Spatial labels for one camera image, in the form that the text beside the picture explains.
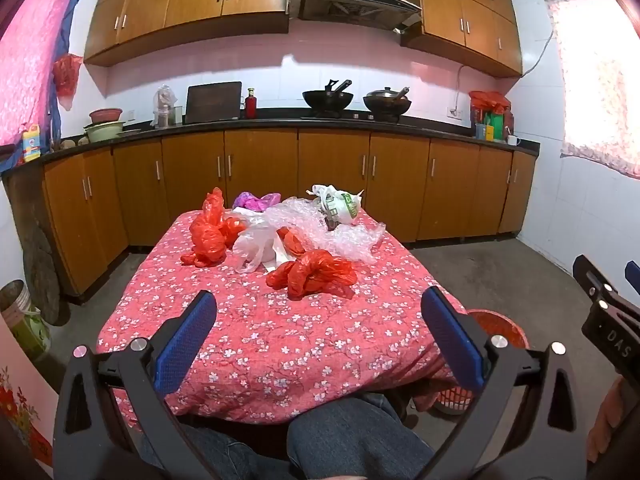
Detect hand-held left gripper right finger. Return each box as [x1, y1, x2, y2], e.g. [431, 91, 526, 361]
[421, 285, 587, 480]

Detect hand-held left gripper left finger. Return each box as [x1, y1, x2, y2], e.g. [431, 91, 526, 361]
[52, 289, 218, 480]

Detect orange plastic basket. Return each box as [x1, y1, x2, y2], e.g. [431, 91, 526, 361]
[435, 309, 530, 416]

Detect translucent white plastic bag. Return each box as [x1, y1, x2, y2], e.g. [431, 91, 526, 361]
[232, 220, 287, 274]

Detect clear bubble wrap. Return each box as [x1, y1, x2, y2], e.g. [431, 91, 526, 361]
[265, 197, 388, 265]

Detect purple plastic bag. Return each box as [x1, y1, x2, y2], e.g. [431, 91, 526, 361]
[232, 191, 282, 213]

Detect person's right hand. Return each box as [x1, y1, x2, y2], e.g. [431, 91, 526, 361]
[587, 379, 640, 466]

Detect red floral tablecloth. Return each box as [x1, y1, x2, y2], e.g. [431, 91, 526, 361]
[95, 207, 473, 423]

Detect white plastic sheet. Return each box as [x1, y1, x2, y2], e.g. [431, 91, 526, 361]
[225, 207, 268, 226]

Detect person's blue jeans legs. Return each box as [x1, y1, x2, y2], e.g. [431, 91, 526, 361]
[140, 392, 436, 480]

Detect round wooden board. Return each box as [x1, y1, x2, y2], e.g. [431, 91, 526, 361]
[20, 220, 71, 326]

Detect white green printed plastic bag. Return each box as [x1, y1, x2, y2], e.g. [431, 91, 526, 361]
[306, 184, 366, 228]

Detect white bucket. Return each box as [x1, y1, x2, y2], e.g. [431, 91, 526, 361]
[0, 280, 51, 361]

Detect floral printed board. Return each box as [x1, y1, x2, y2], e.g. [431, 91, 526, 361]
[0, 310, 56, 466]

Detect floral window curtain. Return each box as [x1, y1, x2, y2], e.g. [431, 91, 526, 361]
[545, 0, 640, 181]

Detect wooden base cabinets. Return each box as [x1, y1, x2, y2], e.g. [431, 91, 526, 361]
[42, 127, 538, 296]

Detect group of items counter right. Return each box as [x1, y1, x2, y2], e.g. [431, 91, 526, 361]
[468, 91, 513, 136]

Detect green basin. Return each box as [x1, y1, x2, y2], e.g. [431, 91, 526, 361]
[82, 121, 126, 143]

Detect clear bag with jars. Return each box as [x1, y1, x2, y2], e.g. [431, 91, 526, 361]
[151, 84, 183, 128]

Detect black kitchen countertop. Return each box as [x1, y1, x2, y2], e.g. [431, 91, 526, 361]
[40, 112, 542, 163]

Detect dark cutting board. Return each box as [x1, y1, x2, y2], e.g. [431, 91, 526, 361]
[184, 81, 243, 124]

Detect pink basin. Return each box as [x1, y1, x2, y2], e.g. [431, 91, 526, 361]
[89, 107, 124, 125]

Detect black wok with lid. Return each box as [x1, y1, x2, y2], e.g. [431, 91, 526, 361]
[362, 86, 412, 113]

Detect yellow detergent bottle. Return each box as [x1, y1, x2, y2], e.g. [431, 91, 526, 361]
[21, 124, 42, 163]

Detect hanging red plastic bag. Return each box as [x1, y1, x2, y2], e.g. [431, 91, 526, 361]
[52, 53, 83, 111]

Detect pink curtain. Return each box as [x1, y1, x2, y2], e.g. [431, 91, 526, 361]
[0, 0, 83, 171]

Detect wooden wall cabinets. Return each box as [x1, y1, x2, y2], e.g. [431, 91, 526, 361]
[84, 0, 293, 67]
[400, 0, 523, 78]

